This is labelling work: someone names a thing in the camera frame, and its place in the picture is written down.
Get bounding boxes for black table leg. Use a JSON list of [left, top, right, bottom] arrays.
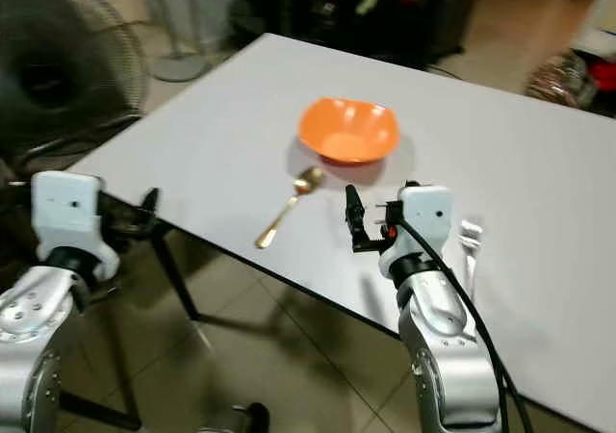
[[152, 223, 205, 324]]

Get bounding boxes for black bags pile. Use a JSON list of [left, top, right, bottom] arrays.
[[227, 0, 479, 65]]

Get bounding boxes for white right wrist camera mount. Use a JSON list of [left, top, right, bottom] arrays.
[[377, 185, 456, 280]]

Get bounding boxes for grey round stand base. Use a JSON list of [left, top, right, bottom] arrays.
[[144, 0, 215, 84]]

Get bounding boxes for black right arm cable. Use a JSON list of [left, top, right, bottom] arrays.
[[393, 217, 536, 433]]

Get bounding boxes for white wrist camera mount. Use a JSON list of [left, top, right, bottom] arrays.
[[377, 185, 456, 280], [31, 170, 110, 282]]

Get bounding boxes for orange bowl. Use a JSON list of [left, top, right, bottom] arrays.
[[297, 97, 401, 165]]

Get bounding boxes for gold metal spoon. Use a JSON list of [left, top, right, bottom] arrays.
[[255, 166, 327, 250]]

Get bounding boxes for patterned brown bag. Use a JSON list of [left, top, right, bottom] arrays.
[[524, 50, 616, 118]]

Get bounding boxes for white plastic fork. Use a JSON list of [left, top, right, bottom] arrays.
[[459, 219, 485, 295]]

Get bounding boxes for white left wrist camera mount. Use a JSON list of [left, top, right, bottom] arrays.
[[31, 170, 110, 282]]

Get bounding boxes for black standing fan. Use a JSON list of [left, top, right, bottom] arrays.
[[0, 0, 151, 169]]

